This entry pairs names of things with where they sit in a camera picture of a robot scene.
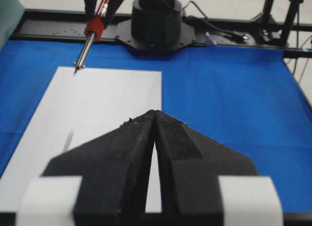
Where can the black aluminium frame rail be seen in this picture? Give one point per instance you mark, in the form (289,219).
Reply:
(68,26)

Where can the small white clip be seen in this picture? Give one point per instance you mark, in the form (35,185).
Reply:
(209,40)

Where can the blue table mat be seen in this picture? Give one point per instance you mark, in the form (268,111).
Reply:
(244,98)

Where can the white foam board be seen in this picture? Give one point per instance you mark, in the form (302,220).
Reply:
(75,108)

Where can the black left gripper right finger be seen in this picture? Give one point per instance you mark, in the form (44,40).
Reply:
(189,165)

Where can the red handled soldering iron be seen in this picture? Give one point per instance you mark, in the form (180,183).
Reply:
(93,32)

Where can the green backdrop sheet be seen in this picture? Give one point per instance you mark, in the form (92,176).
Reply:
(11,11)

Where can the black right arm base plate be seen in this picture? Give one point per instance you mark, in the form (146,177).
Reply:
(155,40)

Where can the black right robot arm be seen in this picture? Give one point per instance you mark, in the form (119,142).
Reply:
(153,21)

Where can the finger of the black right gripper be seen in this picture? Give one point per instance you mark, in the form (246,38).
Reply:
(90,6)
(113,6)

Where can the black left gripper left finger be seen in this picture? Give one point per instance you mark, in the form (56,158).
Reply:
(115,168)

